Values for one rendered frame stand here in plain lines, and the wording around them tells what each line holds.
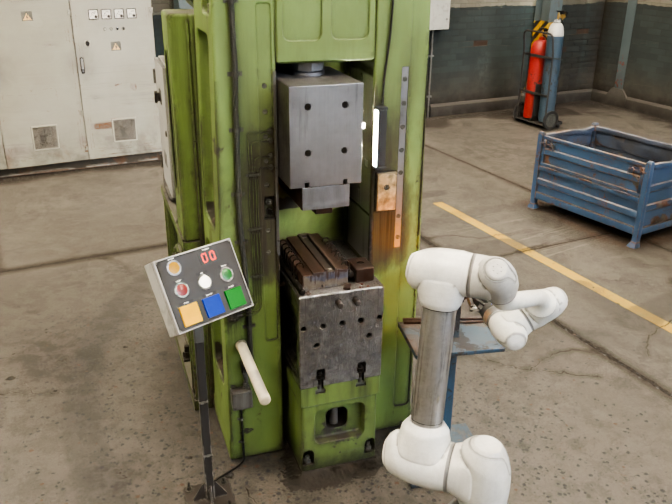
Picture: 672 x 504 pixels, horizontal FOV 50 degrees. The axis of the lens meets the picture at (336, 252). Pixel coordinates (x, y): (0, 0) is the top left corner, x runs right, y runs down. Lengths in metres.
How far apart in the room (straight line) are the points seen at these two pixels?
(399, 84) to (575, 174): 3.74
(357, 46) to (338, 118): 0.31
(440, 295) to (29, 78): 6.31
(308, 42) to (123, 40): 5.26
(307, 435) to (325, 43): 1.70
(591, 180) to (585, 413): 2.86
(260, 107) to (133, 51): 5.24
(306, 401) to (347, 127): 1.21
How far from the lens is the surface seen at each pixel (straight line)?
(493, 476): 2.30
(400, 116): 3.11
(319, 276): 3.05
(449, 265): 2.13
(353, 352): 3.21
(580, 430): 3.98
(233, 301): 2.79
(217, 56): 2.84
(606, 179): 6.44
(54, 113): 8.05
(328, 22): 2.93
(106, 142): 8.18
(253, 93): 2.89
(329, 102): 2.83
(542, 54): 10.20
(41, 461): 3.81
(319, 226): 3.50
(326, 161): 2.88
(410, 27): 3.06
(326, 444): 3.44
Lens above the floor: 2.26
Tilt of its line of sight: 23 degrees down
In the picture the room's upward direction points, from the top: 1 degrees clockwise
